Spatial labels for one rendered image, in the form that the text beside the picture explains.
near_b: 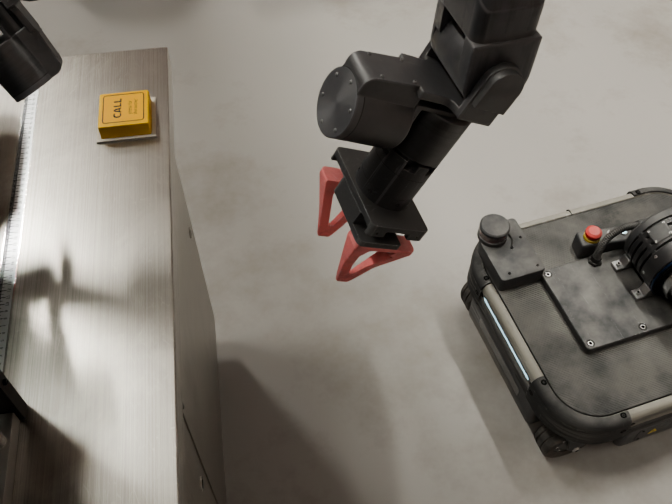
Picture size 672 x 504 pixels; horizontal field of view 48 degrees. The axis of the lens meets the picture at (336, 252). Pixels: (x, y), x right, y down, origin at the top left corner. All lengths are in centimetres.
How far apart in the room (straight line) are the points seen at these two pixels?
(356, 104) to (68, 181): 57
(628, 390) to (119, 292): 110
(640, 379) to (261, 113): 139
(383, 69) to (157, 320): 44
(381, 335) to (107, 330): 111
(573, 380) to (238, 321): 83
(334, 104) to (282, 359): 133
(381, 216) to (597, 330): 109
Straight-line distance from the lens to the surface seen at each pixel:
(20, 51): 89
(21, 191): 108
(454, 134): 64
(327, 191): 72
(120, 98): 113
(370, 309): 195
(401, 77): 60
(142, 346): 89
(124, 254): 97
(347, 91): 59
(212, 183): 224
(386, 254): 71
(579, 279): 177
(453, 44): 61
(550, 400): 162
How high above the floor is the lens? 165
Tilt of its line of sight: 53 degrees down
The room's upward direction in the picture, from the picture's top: straight up
